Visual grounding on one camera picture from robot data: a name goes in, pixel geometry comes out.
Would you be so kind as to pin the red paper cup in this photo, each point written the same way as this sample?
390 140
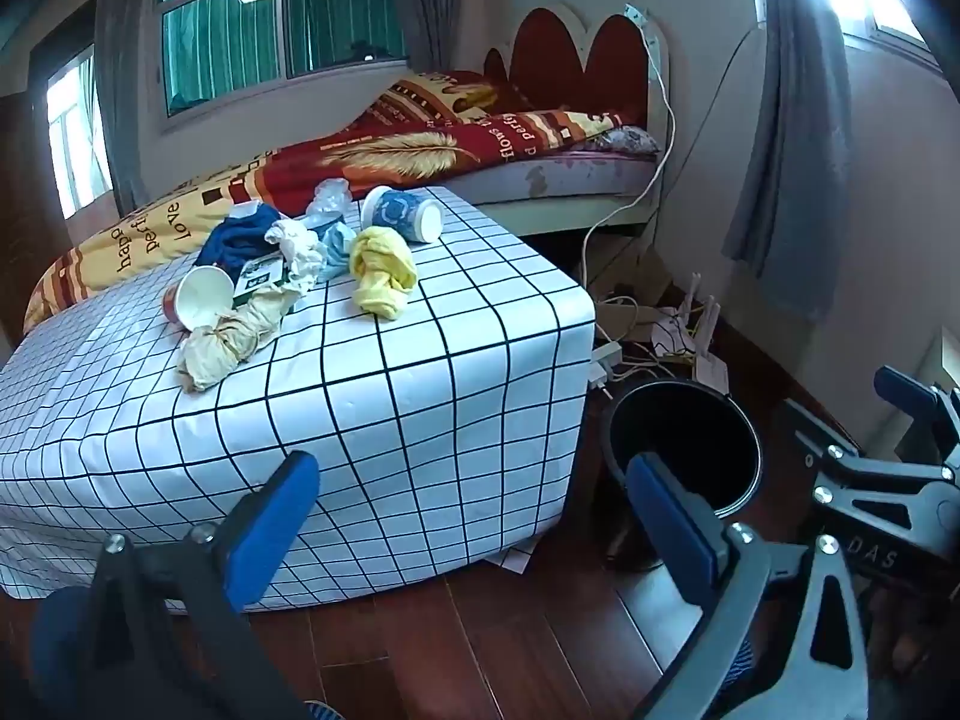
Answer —
199 296

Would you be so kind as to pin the bed with patterned blanket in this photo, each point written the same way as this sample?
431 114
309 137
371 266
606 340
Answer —
390 146

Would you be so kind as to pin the yellow cloth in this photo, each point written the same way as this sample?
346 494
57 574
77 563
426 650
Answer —
382 270

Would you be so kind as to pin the white power strip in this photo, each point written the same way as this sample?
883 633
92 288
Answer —
606 364

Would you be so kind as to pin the stained bed mattress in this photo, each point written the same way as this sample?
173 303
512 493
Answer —
570 172

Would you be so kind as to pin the small black object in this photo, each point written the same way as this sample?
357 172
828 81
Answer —
362 49

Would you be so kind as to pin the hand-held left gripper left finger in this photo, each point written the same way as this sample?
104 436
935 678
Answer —
268 536

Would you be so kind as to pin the white paper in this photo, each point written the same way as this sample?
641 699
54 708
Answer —
296 244

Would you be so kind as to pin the large green-curtained window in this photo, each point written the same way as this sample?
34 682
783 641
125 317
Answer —
225 37

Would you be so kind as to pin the light blue cloth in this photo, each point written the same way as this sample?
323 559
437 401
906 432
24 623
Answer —
337 247

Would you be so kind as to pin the floral pillow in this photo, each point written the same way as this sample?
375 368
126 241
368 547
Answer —
634 140

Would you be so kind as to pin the table with grid tablecloth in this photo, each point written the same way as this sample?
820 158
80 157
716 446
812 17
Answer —
412 360

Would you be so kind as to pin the beige knotted cloth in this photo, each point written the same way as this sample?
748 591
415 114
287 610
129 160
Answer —
217 345

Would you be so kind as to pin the person's right hand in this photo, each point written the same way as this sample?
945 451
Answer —
911 645

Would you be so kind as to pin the dark blue cloth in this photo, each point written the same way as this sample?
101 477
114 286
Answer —
240 236

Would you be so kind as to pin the clear crumpled plastic bag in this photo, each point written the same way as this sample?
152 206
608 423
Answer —
330 199

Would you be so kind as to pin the cardboard box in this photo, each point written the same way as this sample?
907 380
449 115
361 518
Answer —
637 292

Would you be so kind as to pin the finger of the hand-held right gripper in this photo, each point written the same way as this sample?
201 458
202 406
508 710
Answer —
817 431
906 390

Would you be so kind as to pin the brown wooden door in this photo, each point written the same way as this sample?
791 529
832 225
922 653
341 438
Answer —
19 225

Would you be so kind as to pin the white router with antennas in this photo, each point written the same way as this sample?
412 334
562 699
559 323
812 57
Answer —
709 367

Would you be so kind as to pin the narrow side window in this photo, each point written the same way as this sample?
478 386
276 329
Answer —
75 135

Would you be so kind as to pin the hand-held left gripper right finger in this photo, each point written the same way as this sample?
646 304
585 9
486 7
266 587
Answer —
673 532

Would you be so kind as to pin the black round waste bin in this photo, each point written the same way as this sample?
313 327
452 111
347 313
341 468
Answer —
697 420

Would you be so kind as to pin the red white headboard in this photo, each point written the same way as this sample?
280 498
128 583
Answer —
555 52

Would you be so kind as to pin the green white carton box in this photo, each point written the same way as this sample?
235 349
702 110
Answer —
259 281

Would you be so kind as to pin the grey curtain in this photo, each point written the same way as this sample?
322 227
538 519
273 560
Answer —
124 67
795 165
442 7

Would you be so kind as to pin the blue patterned paper cup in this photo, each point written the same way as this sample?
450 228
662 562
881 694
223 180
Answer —
397 214

